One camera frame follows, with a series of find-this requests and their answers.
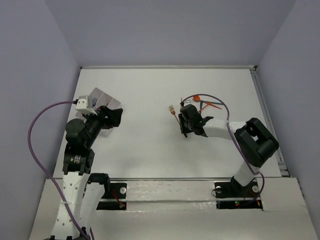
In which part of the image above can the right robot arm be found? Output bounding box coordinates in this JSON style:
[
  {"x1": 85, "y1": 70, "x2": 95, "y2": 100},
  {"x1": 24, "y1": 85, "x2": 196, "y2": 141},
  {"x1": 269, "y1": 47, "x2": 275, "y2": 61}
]
[{"x1": 178, "y1": 104, "x2": 280, "y2": 196}]

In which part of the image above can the teal plastic chopstick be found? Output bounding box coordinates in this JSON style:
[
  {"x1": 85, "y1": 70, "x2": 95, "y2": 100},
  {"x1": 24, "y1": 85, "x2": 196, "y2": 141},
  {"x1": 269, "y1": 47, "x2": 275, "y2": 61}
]
[{"x1": 200, "y1": 100, "x2": 223, "y2": 106}]

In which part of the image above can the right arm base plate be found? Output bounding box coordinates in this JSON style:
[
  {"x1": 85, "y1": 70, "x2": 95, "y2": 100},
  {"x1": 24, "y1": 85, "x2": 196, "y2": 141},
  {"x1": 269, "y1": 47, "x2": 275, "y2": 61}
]
[{"x1": 211, "y1": 180, "x2": 263, "y2": 210}]

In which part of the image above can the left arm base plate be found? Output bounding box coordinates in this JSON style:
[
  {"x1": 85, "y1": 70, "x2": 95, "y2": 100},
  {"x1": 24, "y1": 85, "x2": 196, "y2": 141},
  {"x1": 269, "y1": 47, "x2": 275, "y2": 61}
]
[{"x1": 96, "y1": 181, "x2": 128, "y2": 211}]

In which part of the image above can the orange plastic spoon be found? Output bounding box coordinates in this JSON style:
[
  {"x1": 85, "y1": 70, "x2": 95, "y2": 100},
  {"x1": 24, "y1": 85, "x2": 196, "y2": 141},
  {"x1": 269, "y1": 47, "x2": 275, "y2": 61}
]
[{"x1": 192, "y1": 95, "x2": 222, "y2": 112}]

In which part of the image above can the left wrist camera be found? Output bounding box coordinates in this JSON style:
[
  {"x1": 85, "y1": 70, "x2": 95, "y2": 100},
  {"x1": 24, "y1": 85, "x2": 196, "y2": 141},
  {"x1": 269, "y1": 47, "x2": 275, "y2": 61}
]
[{"x1": 75, "y1": 95, "x2": 97, "y2": 116}]

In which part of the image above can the copper fork short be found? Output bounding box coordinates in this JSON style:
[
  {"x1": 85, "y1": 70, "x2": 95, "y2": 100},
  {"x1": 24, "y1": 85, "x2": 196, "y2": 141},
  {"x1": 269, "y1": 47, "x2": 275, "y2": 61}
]
[{"x1": 169, "y1": 105, "x2": 180, "y2": 123}]

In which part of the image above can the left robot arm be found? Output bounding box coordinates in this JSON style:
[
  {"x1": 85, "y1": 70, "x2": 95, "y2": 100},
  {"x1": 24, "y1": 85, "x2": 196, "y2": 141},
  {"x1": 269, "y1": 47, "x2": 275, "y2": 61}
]
[{"x1": 50, "y1": 105, "x2": 123, "y2": 240}]

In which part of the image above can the blue plastic fork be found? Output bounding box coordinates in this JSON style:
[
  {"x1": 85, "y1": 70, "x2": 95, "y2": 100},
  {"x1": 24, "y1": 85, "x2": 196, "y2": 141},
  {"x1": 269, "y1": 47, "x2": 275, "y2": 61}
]
[{"x1": 92, "y1": 97, "x2": 98, "y2": 107}]

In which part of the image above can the white divided organizer tray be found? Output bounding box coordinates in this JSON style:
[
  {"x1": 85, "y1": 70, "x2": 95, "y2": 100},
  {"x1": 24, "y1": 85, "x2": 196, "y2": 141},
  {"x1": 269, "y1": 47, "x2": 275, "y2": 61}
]
[{"x1": 74, "y1": 87, "x2": 124, "y2": 137}]

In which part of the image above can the aluminium table rail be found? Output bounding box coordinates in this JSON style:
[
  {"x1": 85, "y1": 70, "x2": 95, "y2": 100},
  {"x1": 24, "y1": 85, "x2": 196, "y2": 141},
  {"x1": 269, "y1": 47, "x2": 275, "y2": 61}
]
[{"x1": 250, "y1": 65, "x2": 291, "y2": 178}]

